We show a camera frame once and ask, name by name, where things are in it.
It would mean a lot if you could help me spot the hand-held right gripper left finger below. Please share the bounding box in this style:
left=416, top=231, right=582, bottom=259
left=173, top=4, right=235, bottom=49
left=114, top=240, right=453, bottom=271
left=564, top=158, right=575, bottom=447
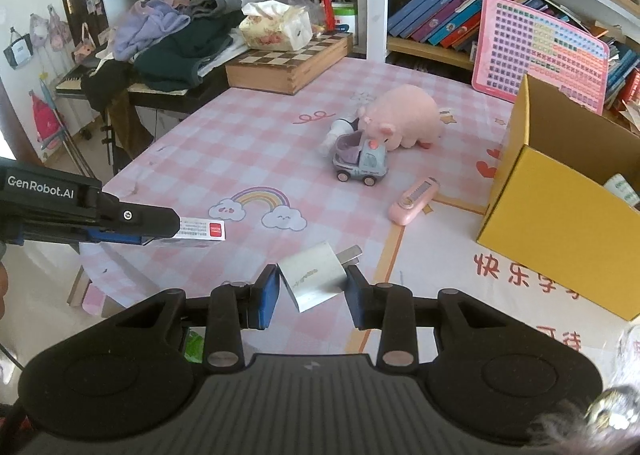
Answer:
left=100, top=263, right=280, bottom=372

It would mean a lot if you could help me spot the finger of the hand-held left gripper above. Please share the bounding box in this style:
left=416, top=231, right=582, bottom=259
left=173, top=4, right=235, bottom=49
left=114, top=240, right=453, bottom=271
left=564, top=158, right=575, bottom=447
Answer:
left=97, top=191, right=182, bottom=239
left=22, top=226, right=147, bottom=246

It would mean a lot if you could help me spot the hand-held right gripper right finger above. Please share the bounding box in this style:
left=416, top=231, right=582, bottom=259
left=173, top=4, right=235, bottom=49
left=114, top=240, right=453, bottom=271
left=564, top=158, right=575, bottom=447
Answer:
left=345, top=264, right=522, bottom=374

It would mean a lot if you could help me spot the white wall charger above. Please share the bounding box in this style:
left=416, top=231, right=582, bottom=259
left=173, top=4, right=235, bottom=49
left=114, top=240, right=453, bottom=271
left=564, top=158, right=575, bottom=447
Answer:
left=277, top=243, right=364, bottom=314

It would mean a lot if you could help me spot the white box red label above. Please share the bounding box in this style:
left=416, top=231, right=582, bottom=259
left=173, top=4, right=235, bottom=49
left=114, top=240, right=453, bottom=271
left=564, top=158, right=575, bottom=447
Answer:
left=148, top=217, right=229, bottom=249

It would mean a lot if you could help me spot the yellow cardboard box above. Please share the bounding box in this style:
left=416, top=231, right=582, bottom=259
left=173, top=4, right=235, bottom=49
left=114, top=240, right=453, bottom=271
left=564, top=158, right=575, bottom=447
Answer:
left=475, top=73, right=640, bottom=322

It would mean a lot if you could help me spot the clear tape roll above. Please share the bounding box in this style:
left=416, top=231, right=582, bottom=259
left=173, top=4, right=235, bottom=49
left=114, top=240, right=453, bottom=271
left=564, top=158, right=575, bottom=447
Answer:
left=602, top=173, right=640, bottom=209

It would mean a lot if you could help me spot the red backpack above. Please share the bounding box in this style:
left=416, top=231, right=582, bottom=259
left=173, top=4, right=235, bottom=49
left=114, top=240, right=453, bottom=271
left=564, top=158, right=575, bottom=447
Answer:
left=29, top=92, right=66, bottom=152

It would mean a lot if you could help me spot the brown cloth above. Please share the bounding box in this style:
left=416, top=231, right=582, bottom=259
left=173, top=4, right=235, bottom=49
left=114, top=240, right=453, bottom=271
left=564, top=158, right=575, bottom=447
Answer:
left=107, top=89, right=154, bottom=162

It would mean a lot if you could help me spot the pink checked tablecloth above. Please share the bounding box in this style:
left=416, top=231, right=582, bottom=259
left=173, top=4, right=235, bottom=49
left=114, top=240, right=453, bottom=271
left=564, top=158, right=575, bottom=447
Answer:
left=79, top=55, right=640, bottom=372

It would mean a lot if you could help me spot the pink oblong gadget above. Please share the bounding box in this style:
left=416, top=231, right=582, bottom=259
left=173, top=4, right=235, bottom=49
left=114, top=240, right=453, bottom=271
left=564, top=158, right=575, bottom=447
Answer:
left=389, top=177, right=440, bottom=226

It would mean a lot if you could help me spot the black keyboard piano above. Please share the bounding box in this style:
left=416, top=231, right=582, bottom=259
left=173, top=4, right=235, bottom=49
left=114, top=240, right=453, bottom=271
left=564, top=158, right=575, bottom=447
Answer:
left=53, top=62, right=104, bottom=98

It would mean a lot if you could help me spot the black cloth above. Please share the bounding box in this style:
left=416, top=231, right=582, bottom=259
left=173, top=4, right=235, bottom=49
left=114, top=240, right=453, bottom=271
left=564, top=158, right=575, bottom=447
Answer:
left=79, top=62, right=132, bottom=112

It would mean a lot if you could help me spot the purple grey toy truck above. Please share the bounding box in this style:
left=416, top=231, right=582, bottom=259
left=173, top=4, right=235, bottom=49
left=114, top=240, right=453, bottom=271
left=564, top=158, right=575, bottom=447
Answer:
left=332, top=131, right=389, bottom=188

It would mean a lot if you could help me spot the dark tote bag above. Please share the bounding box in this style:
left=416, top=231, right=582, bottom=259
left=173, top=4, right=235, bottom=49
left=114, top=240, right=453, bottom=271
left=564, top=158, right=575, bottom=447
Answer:
left=3, top=32, right=34, bottom=71

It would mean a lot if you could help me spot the white plastic bottle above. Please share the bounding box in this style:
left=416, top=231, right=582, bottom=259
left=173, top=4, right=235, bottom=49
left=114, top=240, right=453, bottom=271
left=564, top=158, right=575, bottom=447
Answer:
left=323, top=117, right=362, bottom=154

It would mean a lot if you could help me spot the dark green garment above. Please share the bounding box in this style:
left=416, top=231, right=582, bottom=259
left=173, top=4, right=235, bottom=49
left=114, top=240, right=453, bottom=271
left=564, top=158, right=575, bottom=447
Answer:
left=132, top=15, right=236, bottom=92

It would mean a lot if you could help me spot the pink hanging bag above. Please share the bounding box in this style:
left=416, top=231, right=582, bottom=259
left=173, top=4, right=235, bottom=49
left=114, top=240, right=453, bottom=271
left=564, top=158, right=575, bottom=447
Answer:
left=28, top=12, right=51, bottom=52
left=47, top=4, right=71, bottom=49

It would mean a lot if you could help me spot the pink plush pig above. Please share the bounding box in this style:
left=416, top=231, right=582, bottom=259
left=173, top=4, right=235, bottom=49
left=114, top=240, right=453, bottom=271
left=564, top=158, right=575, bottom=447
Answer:
left=356, top=86, right=444, bottom=152

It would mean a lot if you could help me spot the purple garment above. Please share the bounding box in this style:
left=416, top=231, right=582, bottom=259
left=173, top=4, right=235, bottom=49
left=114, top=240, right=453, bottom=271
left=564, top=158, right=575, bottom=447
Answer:
left=112, top=0, right=194, bottom=64

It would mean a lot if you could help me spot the wooden chessboard box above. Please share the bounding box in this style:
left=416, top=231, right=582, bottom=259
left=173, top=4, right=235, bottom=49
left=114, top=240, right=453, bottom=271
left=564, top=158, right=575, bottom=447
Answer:
left=224, top=32, right=354, bottom=96

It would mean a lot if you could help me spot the grey garment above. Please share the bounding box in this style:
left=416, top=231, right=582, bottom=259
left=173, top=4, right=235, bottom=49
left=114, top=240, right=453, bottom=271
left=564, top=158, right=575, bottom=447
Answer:
left=187, top=0, right=244, bottom=19

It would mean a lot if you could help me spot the floral tissue box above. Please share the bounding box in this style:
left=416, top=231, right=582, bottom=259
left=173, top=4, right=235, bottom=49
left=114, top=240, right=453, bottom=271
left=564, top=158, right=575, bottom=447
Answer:
left=238, top=0, right=314, bottom=52

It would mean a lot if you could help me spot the fluffy grey fur trim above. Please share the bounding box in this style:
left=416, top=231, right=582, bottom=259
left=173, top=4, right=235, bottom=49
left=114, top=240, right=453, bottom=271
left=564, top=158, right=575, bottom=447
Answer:
left=529, top=325, right=640, bottom=455

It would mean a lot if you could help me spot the white green jar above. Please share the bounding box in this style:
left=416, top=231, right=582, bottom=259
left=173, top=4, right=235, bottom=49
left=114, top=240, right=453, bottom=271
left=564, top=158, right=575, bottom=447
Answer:
left=329, top=2, right=357, bottom=36

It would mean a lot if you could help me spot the red marker toy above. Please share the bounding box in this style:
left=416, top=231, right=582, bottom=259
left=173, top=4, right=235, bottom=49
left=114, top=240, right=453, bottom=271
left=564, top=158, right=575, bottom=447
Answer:
left=312, top=0, right=337, bottom=34

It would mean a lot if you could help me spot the pink chart board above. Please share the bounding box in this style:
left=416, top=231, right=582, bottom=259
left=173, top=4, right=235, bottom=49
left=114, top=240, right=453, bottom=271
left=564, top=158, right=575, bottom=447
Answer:
left=471, top=0, right=611, bottom=115

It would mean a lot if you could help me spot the row of thin blue books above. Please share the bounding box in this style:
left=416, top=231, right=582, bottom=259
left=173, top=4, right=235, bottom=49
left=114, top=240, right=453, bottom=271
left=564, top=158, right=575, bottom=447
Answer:
left=602, top=37, right=640, bottom=112

